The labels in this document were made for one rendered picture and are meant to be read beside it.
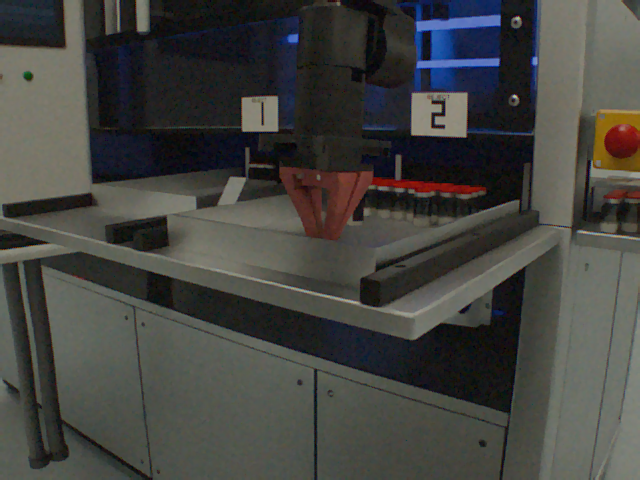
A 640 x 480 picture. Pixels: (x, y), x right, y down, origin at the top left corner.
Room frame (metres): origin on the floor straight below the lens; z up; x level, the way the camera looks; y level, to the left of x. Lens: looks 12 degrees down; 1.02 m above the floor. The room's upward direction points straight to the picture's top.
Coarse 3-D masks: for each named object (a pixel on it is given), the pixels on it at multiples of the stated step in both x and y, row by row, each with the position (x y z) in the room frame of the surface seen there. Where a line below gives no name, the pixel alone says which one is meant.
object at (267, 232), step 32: (192, 224) 0.56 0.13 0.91; (224, 224) 0.53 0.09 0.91; (256, 224) 0.69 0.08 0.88; (288, 224) 0.70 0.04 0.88; (384, 224) 0.70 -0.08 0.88; (448, 224) 0.53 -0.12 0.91; (480, 224) 0.60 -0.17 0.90; (224, 256) 0.54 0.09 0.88; (256, 256) 0.51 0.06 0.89; (288, 256) 0.49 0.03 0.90; (320, 256) 0.46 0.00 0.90; (352, 256) 0.44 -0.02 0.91; (384, 256) 0.44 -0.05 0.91
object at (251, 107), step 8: (264, 96) 1.00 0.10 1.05; (272, 96) 0.99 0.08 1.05; (248, 104) 1.02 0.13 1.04; (256, 104) 1.01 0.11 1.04; (264, 104) 1.00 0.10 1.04; (272, 104) 0.99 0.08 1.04; (248, 112) 1.02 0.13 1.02; (256, 112) 1.01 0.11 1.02; (264, 112) 1.00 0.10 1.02; (272, 112) 0.99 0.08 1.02; (248, 120) 1.02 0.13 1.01; (256, 120) 1.01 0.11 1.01; (264, 120) 1.00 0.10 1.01; (272, 120) 0.99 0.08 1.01; (248, 128) 1.02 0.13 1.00; (256, 128) 1.01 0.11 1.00; (264, 128) 1.00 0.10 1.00; (272, 128) 0.99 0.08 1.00
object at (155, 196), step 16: (176, 176) 1.01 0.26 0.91; (192, 176) 1.04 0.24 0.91; (208, 176) 1.08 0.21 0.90; (224, 176) 1.11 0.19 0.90; (240, 176) 1.14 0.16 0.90; (96, 192) 0.87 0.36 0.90; (112, 192) 0.84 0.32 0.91; (128, 192) 0.82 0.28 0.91; (144, 192) 0.79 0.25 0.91; (160, 192) 0.77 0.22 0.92; (176, 192) 1.01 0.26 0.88; (192, 192) 1.02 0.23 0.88; (208, 192) 1.02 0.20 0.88; (256, 192) 0.81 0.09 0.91; (272, 192) 0.84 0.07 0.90; (112, 208) 0.84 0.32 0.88; (128, 208) 0.82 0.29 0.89; (144, 208) 0.79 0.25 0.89; (160, 208) 0.77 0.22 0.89; (176, 208) 0.75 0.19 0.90; (192, 208) 0.73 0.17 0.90
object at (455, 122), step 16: (416, 96) 0.82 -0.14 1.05; (432, 96) 0.81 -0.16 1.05; (448, 96) 0.79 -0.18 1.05; (464, 96) 0.78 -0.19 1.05; (416, 112) 0.82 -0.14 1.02; (448, 112) 0.79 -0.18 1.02; (464, 112) 0.78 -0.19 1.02; (416, 128) 0.82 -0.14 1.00; (432, 128) 0.81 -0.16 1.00; (448, 128) 0.79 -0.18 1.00; (464, 128) 0.78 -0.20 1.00
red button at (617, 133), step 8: (616, 128) 0.63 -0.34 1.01; (624, 128) 0.62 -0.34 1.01; (632, 128) 0.62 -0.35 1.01; (608, 136) 0.63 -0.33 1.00; (616, 136) 0.63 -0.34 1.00; (624, 136) 0.62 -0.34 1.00; (632, 136) 0.62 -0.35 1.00; (608, 144) 0.63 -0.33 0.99; (616, 144) 0.63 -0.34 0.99; (624, 144) 0.62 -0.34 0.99; (632, 144) 0.62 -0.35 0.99; (608, 152) 0.64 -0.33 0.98; (616, 152) 0.63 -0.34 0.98; (624, 152) 0.62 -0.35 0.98; (632, 152) 0.62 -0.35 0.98
